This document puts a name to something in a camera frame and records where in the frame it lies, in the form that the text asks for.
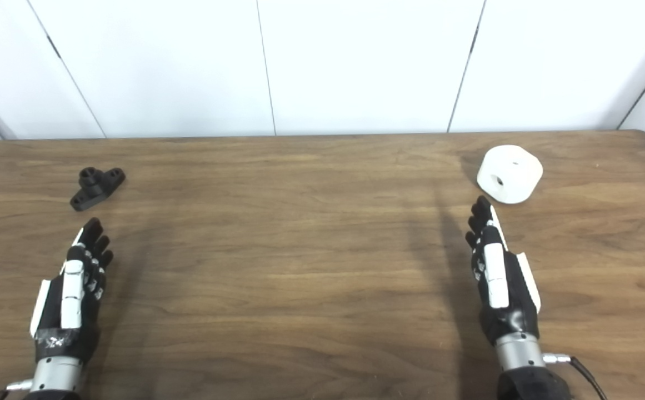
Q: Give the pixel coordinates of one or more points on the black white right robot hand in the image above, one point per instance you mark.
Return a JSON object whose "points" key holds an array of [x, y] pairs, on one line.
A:
{"points": [[497, 278]]}

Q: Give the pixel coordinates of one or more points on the round white plastic piece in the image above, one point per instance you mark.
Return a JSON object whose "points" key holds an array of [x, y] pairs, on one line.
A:
{"points": [[516, 166]]}

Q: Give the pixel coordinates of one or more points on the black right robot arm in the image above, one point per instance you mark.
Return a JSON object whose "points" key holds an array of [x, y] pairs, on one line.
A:
{"points": [[519, 355]]}

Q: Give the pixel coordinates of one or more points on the black flanged holder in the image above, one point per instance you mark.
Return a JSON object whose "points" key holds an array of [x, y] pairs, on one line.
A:
{"points": [[93, 186]]}

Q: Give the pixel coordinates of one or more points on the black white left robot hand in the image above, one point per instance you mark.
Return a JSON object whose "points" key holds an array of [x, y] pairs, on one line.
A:
{"points": [[72, 294]]}

